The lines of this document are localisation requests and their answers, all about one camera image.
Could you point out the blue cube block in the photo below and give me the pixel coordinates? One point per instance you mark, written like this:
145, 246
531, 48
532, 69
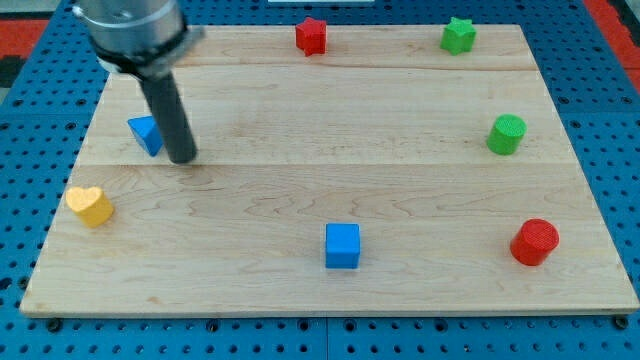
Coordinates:
342, 245

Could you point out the red cylinder block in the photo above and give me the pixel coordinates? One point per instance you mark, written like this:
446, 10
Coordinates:
535, 240

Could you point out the yellow heart block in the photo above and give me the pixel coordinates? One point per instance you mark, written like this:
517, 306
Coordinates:
90, 205

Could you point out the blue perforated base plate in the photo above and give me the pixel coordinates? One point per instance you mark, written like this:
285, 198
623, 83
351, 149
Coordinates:
48, 109

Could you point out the wooden board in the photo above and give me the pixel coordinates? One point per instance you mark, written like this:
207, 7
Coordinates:
385, 130

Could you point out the red star block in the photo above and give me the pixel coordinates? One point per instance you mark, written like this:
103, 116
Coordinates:
311, 36

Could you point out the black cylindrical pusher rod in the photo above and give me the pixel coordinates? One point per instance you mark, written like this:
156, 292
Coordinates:
165, 104

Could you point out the green cylinder block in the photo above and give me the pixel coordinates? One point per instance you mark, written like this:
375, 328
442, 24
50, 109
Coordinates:
506, 134

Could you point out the green star block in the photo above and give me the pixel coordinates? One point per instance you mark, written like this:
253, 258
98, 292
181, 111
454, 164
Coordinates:
458, 36

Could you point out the blue triangle block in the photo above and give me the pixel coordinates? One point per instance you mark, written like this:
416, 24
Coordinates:
146, 134

